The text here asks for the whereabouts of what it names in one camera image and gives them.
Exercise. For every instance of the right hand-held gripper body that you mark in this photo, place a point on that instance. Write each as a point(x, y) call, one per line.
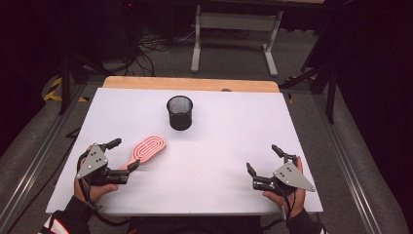
point(292, 177)

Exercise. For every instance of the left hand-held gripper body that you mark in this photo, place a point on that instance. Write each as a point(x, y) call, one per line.
point(94, 161)

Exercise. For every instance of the black mesh pen holder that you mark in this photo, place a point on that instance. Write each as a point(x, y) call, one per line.
point(179, 118)

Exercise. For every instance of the person's left hand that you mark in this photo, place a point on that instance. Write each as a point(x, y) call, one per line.
point(95, 193)

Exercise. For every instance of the white board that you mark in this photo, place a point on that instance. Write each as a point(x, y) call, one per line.
point(207, 156)

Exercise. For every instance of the yellow black hazard tape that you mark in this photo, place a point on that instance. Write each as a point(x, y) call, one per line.
point(52, 95)
point(290, 97)

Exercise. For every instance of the black metal stand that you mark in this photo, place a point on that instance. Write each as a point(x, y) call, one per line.
point(65, 85)
point(331, 95)

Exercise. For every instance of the person's dark clothed lap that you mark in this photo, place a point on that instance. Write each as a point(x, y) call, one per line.
point(195, 227)

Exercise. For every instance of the wooden table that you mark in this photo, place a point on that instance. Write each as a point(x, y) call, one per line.
point(191, 84)

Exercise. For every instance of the aluminium floor rail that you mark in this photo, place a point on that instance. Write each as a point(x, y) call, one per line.
point(35, 162)
point(344, 165)

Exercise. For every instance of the grey metal desk frame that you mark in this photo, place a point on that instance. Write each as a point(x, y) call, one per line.
point(237, 21)

